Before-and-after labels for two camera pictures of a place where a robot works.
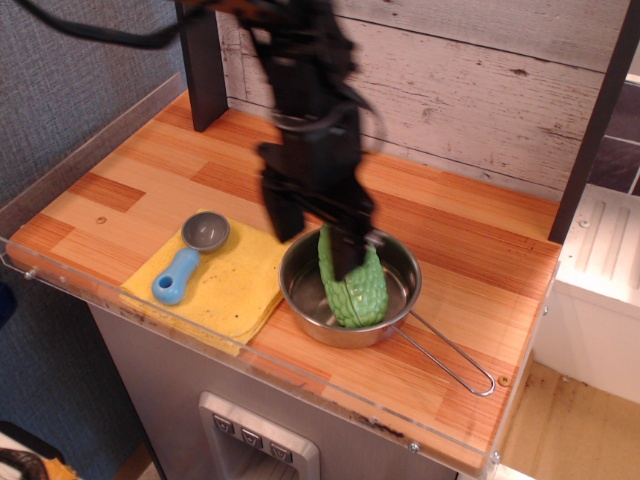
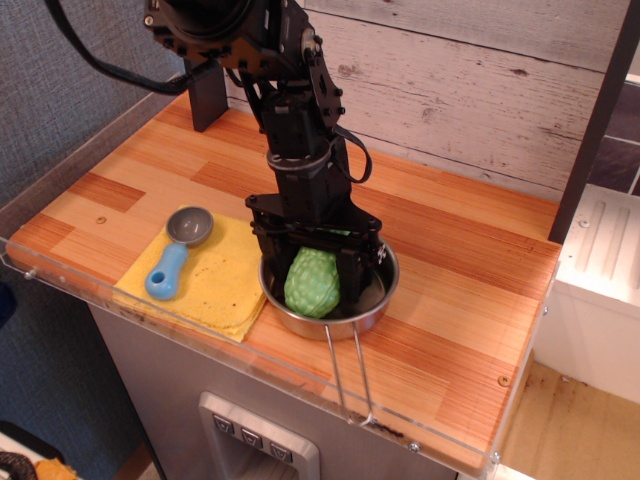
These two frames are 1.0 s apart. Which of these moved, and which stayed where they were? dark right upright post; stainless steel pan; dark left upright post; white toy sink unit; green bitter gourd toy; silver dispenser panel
Moved: stainless steel pan; green bitter gourd toy
Stayed: dark left upright post; dark right upright post; white toy sink unit; silver dispenser panel
